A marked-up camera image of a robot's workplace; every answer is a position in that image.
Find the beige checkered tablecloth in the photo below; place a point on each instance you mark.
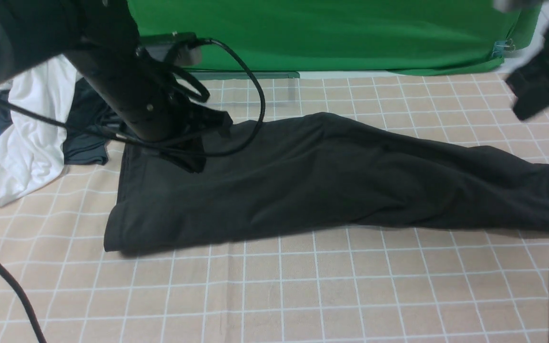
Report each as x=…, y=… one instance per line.
x=348, y=285

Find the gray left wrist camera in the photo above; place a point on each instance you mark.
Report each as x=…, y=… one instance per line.
x=179, y=48

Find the white crumpled garment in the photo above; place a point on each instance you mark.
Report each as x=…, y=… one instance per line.
x=31, y=154

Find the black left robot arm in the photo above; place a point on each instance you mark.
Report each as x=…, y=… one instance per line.
x=160, y=102

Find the clear acrylic board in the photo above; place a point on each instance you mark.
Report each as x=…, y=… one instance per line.
x=236, y=87

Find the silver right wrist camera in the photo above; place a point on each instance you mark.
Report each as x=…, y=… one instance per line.
x=506, y=6

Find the dark gray long-sleeved shirt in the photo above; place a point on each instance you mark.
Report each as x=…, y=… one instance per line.
x=318, y=172

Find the binder clips on backdrop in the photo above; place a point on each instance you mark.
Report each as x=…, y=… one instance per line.
x=501, y=47

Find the dark teal crumpled garment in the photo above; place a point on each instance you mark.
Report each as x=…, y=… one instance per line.
x=98, y=123

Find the green backdrop cloth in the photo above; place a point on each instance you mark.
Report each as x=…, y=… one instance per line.
x=412, y=37

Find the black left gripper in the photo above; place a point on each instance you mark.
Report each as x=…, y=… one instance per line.
x=184, y=148

